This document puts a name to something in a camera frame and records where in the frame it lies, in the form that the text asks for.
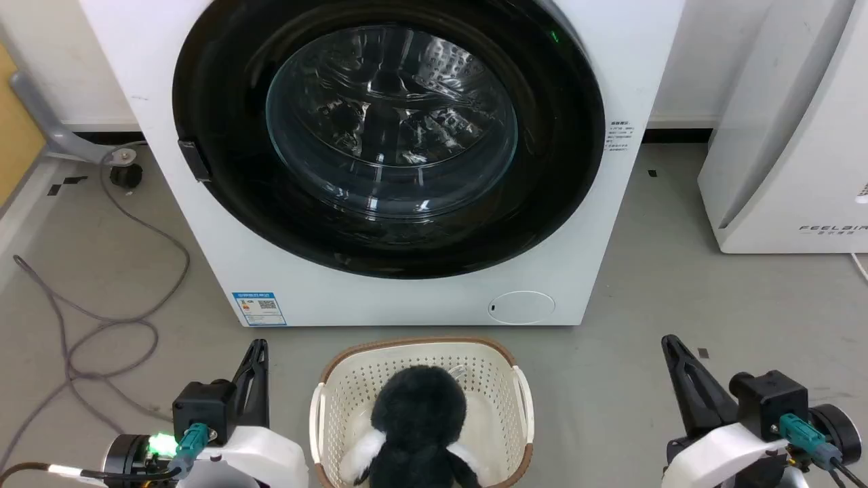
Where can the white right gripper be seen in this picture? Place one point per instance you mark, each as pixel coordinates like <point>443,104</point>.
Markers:
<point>719,454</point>

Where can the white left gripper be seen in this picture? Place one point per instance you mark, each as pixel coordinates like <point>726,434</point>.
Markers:
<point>271,457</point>

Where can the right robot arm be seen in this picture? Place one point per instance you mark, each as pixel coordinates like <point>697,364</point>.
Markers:
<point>837,430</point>

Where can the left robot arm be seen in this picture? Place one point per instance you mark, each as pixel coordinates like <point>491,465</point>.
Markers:
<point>129,457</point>

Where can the white front-load washing machine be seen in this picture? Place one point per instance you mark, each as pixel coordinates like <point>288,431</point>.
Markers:
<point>380,298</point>

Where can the black round washer door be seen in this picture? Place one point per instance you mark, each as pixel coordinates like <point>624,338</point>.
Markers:
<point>224,102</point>

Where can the blue energy label sticker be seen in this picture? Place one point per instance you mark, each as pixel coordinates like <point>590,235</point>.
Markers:
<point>259,308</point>

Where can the cream perforated laundry basket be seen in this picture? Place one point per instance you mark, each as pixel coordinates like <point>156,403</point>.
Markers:
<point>352,386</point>

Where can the black and white plush toy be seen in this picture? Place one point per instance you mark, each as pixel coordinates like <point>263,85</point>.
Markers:
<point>417,420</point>

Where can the round white filter cover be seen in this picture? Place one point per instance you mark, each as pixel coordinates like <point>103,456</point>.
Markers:
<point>522,307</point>

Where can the black caster wheel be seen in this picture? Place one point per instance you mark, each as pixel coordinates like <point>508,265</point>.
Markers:
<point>126,175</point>

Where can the small printed text sticker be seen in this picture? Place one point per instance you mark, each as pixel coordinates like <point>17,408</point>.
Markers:
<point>620,137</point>

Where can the white air purifier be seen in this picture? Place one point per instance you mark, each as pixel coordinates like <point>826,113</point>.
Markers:
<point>800,135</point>

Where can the yellow wooden board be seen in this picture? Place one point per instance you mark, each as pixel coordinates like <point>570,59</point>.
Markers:
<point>15,135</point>

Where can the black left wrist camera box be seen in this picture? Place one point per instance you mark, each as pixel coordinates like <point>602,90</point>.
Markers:
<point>203,407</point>

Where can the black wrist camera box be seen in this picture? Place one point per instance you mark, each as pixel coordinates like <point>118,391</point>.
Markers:
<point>203,407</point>
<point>770,400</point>

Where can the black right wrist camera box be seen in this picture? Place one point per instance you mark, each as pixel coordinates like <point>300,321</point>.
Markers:
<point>770,400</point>

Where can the grey metal frame leg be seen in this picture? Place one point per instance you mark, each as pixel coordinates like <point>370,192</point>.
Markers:
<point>51,129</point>

